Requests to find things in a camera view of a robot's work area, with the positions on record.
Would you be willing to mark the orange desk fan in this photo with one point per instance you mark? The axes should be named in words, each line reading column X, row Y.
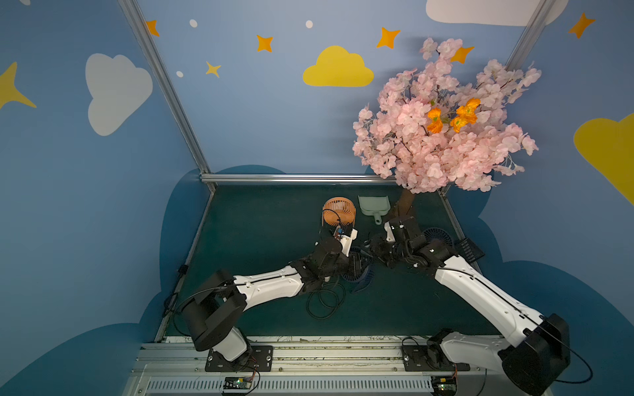
column 339, row 211

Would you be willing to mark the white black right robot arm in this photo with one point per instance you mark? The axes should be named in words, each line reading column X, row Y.
column 533, row 349

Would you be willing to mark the pink blossom artificial tree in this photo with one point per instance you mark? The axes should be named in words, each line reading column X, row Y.
column 431, row 131

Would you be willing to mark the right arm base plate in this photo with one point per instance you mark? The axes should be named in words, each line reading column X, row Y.
column 418, row 358

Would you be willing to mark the navy desk fan upright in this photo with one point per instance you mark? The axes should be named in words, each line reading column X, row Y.
column 435, row 233

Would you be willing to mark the green circuit board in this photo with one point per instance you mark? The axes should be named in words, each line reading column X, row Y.
column 237, row 384
column 443, row 386

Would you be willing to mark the brown tree base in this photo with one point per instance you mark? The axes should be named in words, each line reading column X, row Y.
column 404, row 207

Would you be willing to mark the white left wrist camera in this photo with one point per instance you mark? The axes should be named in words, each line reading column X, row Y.
column 346, row 235

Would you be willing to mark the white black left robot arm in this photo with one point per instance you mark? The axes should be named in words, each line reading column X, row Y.
column 213, row 310

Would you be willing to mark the navy desk fan front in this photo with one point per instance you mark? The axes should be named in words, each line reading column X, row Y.
column 360, row 272

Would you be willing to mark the aluminium frame rail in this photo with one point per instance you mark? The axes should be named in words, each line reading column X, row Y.
column 279, row 179

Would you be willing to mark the right green circuit board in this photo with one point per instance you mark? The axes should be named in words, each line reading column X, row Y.
column 443, row 386

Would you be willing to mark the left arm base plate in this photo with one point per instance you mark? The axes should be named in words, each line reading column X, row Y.
column 258, row 357

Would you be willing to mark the left green circuit board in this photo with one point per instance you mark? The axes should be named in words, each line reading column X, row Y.
column 237, row 384

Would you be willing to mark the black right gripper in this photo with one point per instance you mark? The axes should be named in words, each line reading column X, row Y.
column 387, row 250

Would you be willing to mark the black brush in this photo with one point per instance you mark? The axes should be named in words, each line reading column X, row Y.
column 469, row 250

